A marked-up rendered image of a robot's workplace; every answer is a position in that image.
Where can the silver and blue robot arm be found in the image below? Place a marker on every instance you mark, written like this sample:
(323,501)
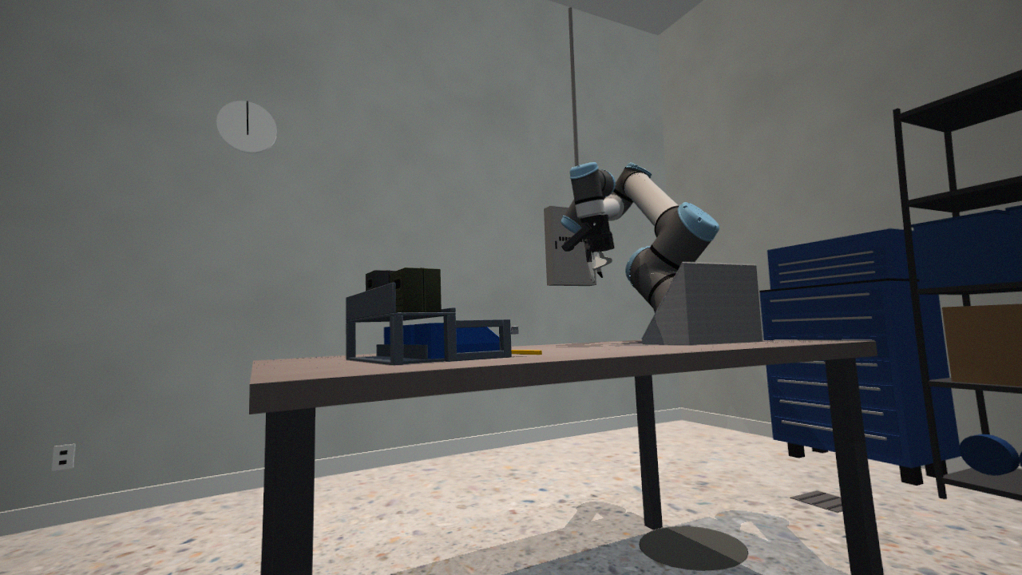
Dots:
(681,236)

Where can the olive green case with orange latches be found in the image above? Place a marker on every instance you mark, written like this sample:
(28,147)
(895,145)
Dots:
(417,289)

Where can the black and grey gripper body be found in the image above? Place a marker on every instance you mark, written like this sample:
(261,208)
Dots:
(599,232)

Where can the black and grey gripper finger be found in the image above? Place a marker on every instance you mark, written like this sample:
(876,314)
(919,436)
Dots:
(593,260)
(609,260)

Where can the grey metal shelf rack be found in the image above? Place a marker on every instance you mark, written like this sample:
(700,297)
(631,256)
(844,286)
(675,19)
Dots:
(369,305)

